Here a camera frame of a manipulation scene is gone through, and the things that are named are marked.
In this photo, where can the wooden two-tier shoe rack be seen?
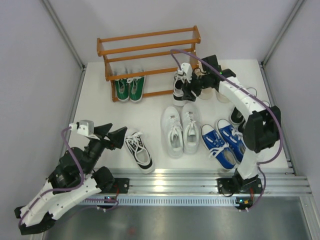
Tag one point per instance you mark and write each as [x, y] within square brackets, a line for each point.
[143, 54]

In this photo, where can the black white sneaker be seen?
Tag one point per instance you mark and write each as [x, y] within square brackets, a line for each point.
[177, 90]
[136, 147]

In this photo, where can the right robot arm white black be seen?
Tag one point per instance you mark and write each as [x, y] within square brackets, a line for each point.
[262, 135]

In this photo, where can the blue sneaker right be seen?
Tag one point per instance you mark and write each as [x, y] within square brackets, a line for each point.
[233, 137]

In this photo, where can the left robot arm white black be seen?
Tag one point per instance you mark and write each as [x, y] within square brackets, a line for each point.
[75, 178]

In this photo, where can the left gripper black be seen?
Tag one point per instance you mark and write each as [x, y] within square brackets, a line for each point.
[116, 137]

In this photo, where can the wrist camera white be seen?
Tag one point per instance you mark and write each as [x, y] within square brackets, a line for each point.
[184, 72]
[83, 127]

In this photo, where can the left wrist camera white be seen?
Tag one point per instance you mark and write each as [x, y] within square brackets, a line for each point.
[83, 127]

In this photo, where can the slotted grey cable duct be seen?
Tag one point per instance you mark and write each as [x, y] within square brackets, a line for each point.
[167, 200]

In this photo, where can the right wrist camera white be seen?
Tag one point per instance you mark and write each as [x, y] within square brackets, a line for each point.
[184, 72]

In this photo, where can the aluminium mounting rail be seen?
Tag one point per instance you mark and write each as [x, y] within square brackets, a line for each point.
[279, 181]

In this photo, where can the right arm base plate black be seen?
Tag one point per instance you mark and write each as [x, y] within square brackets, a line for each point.
[229, 186]

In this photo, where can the green sneaker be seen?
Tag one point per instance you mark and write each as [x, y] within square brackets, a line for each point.
[136, 88]
[122, 89]

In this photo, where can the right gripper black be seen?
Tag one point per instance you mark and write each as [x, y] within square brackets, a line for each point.
[187, 88]

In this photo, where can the black canvas sneaker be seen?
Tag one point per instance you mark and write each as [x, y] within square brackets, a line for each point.
[252, 91]
[236, 118]

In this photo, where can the beige sneaker left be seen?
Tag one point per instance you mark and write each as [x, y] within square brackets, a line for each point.
[207, 93]

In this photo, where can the beige sneaker right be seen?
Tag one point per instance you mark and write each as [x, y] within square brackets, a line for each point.
[221, 98]

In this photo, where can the blue sneaker left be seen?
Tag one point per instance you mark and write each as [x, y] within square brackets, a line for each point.
[218, 148]

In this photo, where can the black canvas sneaker lower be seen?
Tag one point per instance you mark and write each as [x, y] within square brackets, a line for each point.
[236, 118]

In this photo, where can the beige sneaker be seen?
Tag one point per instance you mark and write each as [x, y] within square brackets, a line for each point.
[207, 93]
[221, 98]

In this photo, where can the black canvas sneaker upper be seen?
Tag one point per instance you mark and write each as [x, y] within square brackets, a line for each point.
[252, 91]

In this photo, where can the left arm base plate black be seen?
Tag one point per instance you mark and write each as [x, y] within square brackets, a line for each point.
[120, 186]

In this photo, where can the blue sneaker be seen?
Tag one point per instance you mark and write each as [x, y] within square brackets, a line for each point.
[233, 137]
[218, 148]

